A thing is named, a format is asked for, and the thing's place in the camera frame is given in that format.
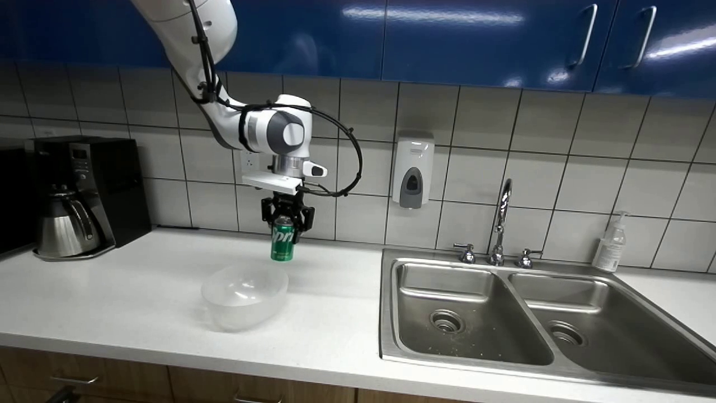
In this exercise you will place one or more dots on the stainless steel double sink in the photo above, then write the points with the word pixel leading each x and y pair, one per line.
pixel 560 322

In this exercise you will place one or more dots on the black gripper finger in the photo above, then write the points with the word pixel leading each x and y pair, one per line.
pixel 267 225
pixel 306 222

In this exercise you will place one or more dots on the chrome faucet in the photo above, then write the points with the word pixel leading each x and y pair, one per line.
pixel 496 246

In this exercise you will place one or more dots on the wooden drawer with handle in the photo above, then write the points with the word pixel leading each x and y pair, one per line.
pixel 38 374

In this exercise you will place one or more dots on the stainless steel carafe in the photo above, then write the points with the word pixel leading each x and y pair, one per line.
pixel 66 226

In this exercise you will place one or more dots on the blue upper cabinet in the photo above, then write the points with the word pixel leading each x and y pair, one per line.
pixel 654 47

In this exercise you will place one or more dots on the white wall soap dispenser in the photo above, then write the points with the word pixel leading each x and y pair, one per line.
pixel 412 171

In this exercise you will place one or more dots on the clear soap bottle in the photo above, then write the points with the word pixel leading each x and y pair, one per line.
pixel 612 245

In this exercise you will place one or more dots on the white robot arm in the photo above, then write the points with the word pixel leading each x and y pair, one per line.
pixel 196 37

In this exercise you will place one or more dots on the translucent plastic bowl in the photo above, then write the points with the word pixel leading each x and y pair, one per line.
pixel 239 297

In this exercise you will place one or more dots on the black coffee maker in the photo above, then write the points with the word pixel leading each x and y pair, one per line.
pixel 107 174

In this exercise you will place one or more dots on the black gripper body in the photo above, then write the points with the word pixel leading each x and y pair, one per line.
pixel 286 205

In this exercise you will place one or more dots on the green soda can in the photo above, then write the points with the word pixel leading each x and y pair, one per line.
pixel 282 234

